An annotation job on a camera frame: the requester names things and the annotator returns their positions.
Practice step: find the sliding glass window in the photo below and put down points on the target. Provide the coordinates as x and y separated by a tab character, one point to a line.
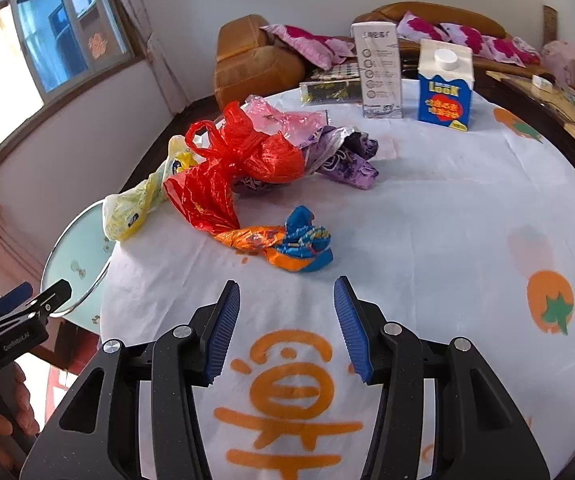
67	35

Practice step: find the wooden board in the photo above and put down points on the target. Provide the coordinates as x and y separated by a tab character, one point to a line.
550	25

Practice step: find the small white box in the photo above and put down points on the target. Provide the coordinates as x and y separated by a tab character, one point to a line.
542	81

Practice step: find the white orange print tablecloth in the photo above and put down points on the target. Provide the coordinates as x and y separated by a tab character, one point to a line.
442	220

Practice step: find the narrow pink curtain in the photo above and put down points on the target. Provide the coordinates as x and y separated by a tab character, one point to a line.
152	50

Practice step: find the tall white blue box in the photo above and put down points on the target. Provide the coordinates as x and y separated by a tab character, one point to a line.
377	70

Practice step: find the orange leather sofa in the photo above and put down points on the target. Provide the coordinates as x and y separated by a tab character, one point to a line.
392	10

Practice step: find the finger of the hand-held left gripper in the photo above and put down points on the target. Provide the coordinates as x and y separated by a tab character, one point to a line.
52	295
15	294

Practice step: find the pink floral pillow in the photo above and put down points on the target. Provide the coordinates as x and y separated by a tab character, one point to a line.
417	25
502	49
307	42
467	37
527	52

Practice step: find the orange leather chaise lounge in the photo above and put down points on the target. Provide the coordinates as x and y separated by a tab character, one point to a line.
252	60

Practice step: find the checkered cloth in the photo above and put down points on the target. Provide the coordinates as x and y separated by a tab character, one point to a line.
337	71

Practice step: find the person's left hand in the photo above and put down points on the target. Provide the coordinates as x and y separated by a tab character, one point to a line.
28	400

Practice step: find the yellow green plastic bag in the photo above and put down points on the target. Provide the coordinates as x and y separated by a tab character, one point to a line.
137	200

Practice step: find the dark wooden coffee table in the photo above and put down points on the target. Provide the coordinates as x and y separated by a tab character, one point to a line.
542	110

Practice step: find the teal cartoon print bin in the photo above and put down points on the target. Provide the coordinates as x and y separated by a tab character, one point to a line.
75	255

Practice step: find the pink cloth covered chair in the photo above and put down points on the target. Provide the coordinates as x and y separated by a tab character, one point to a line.
565	62

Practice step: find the purple foil wrapper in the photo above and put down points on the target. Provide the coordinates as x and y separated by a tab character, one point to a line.
347	165

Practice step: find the blue milk carton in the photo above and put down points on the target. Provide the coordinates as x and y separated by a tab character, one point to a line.
445	100

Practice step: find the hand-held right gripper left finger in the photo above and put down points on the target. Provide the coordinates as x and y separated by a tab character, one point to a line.
222	330

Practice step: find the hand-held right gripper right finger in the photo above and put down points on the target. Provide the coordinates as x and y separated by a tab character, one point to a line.
352	330

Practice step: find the dark snack packet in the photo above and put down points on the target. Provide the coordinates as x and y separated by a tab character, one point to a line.
330	92

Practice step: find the pink translucent plastic bag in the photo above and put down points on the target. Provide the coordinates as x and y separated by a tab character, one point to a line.
287	122

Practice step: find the red plastic bag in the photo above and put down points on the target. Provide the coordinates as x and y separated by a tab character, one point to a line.
237	155

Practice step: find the blue orange snack wrapper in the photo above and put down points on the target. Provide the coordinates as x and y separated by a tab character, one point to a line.
297	245

